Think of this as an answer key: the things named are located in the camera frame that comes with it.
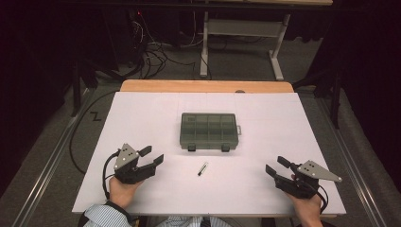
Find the black wristband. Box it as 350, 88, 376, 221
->
103, 200, 134, 222

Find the hand-held gripper black cable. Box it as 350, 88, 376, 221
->
101, 149, 121, 201
317, 184, 329, 216

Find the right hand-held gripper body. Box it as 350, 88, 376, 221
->
273, 160, 343, 201

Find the grey transparent compartment box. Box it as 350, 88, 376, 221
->
179, 112, 242, 153

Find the black metal stand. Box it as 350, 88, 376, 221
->
292, 69, 343, 130
70, 60, 98, 117

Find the long black floor cable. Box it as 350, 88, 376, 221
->
69, 89, 119, 176

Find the person's left hand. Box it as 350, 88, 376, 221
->
108, 176, 145, 210

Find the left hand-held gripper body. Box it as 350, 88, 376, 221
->
113, 143, 158, 185

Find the white board table cover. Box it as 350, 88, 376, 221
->
71, 91, 347, 218

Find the person's right hand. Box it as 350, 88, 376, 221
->
286, 192, 324, 227

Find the dark curtain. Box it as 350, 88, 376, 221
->
0, 0, 77, 197
321, 0, 401, 190

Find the tangle of floor cables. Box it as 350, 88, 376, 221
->
127, 12, 198, 79

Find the metal floor rail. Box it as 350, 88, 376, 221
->
315, 94, 381, 227
12, 88, 96, 227

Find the right hand-held gripper black cable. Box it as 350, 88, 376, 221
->
317, 184, 329, 216

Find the person's striped shirt torso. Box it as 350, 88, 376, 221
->
155, 216, 233, 227

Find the white metal desk frame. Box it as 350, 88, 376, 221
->
199, 10, 291, 81

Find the left hand-held gripper black cable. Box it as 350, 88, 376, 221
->
101, 149, 121, 201

